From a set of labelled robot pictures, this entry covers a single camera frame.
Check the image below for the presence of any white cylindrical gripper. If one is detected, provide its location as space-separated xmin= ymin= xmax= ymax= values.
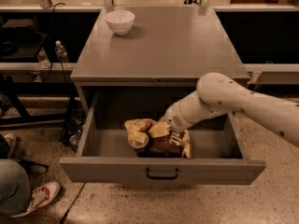
xmin=148 ymin=102 xmax=191 ymax=138

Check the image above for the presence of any brown chip bag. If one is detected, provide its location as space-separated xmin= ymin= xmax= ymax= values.
xmin=124 ymin=119 xmax=193 ymax=159

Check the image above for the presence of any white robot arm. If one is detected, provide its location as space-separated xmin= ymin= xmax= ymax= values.
xmin=149 ymin=73 xmax=299 ymax=147

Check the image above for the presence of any open grey drawer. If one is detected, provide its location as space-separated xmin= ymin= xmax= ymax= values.
xmin=60 ymin=87 xmax=265 ymax=185

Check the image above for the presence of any grey cabinet counter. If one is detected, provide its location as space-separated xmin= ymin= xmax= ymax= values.
xmin=71 ymin=6 xmax=249 ymax=110

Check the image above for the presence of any black crate with bottles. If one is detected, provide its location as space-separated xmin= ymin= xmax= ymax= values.
xmin=60 ymin=99 xmax=87 ymax=151

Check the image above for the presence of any white ceramic bowl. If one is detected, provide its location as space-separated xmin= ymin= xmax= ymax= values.
xmin=105 ymin=10 xmax=135 ymax=35

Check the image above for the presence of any clear plastic water bottle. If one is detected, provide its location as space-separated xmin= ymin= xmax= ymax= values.
xmin=55 ymin=40 xmax=70 ymax=68

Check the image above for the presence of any white red right sneaker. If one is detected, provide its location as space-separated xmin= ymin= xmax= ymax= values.
xmin=13 ymin=181 xmax=61 ymax=217

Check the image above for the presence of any white red sneaker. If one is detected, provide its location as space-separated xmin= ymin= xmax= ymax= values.
xmin=2 ymin=133 xmax=17 ymax=158
xmin=13 ymin=181 xmax=61 ymax=217

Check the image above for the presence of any white red left sneaker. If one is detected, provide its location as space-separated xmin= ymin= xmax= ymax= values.
xmin=2 ymin=133 xmax=17 ymax=158

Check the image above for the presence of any black metal stand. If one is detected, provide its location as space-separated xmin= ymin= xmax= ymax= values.
xmin=0 ymin=75 xmax=78 ymax=127

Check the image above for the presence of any blue jeans leg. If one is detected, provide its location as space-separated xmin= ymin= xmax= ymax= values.
xmin=0 ymin=159 xmax=31 ymax=216

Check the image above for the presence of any black drawer handle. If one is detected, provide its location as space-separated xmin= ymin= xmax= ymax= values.
xmin=146 ymin=168 xmax=179 ymax=180

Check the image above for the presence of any black hanging cable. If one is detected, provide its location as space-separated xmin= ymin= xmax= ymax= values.
xmin=36 ymin=2 xmax=67 ymax=83

